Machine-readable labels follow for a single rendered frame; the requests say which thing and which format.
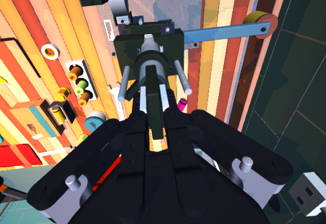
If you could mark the white cartridge tray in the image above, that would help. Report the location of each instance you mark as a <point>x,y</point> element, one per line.
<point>90,86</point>

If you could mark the white striped label plate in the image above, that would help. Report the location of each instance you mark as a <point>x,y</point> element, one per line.
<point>109,30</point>

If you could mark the cardboard box blue stripe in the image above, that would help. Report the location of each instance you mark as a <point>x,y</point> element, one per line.
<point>28,117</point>

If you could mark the grey cylindrical valve body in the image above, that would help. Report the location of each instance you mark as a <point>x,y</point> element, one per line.
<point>151,51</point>

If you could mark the white flat strip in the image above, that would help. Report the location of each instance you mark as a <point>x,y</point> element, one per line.
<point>52,152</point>

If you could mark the blue round tin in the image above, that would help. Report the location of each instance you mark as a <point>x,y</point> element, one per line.
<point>93,123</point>

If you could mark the red flat sheet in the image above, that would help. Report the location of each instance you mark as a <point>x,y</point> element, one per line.
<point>17,156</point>

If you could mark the yellow brown round roll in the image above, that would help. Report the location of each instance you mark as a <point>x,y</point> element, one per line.
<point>254,17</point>

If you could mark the yellow green small fitting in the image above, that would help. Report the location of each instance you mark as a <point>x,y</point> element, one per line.
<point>82,138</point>

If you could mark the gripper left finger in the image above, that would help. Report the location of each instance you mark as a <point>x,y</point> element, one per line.
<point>84,155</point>

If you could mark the yellow green cartridge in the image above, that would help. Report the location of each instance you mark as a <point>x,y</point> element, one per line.
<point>63,94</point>

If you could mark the orange black tool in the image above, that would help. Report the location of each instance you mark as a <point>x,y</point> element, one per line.
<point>12,193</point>

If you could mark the grey metal rod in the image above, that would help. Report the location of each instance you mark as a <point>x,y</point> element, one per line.
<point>124,84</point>
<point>183,76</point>

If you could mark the orange cartridge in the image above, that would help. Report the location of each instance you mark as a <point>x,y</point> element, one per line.
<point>85,98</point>
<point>75,72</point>

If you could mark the white block with slots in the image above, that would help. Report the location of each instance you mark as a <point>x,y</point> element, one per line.
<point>310,185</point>

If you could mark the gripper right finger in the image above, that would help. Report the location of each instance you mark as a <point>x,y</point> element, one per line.
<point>229,140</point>

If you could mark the white yellow tape roll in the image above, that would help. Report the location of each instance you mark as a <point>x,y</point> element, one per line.
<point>46,53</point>

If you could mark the black cartridge holder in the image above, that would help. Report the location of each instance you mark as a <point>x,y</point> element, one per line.
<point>70,109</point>

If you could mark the dark green machine base plate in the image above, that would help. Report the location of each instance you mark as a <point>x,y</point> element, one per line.
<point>124,48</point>

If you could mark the dark green small lever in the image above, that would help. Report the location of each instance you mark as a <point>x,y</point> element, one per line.
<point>132,90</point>

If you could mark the magenta cartridge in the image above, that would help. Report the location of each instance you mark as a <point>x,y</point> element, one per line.
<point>182,104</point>

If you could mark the dark green valve lever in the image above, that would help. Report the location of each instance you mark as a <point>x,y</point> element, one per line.
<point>154,101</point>

